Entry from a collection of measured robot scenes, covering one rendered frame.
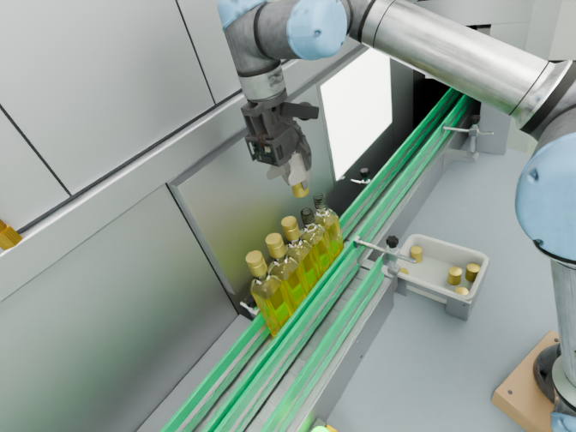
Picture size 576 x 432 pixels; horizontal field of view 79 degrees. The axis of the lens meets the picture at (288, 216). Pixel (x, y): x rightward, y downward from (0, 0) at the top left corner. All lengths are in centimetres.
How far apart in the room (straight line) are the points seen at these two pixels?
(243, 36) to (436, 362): 84
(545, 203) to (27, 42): 65
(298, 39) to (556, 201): 35
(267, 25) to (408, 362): 82
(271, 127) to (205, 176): 18
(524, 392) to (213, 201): 76
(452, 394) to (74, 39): 100
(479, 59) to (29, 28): 59
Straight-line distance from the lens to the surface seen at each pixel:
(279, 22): 53
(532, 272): 121
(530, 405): 94
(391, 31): 58
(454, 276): 108
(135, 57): 67
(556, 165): 42
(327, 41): 50
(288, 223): 75
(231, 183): 77
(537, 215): 44
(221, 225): 78
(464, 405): 97
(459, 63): 56
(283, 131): 64
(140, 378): 88
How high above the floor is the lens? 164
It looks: 39 degrees down
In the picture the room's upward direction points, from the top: 17 degrees counter-clockwise
